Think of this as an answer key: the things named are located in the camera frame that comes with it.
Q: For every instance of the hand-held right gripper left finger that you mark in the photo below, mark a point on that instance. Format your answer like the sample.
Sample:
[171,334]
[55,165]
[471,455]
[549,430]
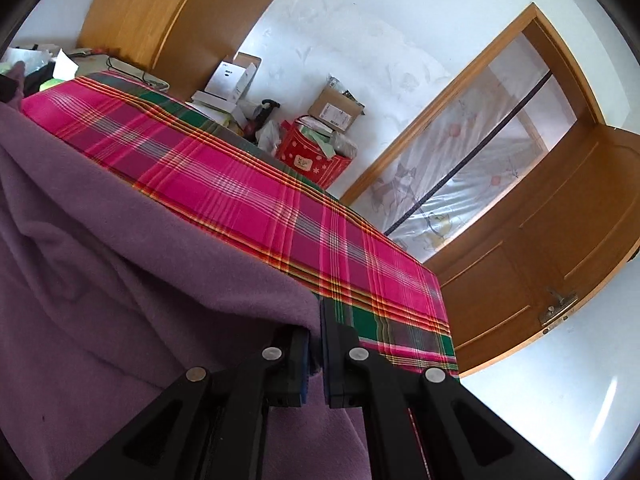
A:
[300,375]

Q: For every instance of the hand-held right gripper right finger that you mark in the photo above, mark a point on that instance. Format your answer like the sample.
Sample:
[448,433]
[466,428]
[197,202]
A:
[326,360]

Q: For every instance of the purple fleece garment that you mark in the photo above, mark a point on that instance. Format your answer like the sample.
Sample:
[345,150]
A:
[125,310]

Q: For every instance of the red gift bag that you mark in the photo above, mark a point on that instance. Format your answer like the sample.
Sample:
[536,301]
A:
[310,155]

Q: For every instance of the pink plaid blanket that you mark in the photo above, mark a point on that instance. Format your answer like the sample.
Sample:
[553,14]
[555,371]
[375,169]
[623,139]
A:
[225,175]

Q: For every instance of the cardboard box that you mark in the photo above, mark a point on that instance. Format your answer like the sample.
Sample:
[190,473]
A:
[335,110]

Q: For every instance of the black curtain strip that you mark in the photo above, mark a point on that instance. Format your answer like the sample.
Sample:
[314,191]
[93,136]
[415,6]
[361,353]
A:
[470,154]

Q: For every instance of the wooden door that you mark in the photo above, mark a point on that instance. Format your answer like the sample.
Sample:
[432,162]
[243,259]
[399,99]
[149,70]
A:
[550,240]

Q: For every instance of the printed translucent door curtain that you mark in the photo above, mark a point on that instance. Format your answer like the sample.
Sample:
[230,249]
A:
[500,170]

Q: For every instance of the white carton box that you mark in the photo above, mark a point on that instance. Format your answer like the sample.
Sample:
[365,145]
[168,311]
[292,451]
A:
[227,80]

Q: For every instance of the green tissue pack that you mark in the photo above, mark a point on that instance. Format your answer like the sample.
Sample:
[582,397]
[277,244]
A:
[50,85]

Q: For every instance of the wooden wardrobe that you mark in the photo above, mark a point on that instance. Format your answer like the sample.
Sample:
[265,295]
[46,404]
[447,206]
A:
[150,10]

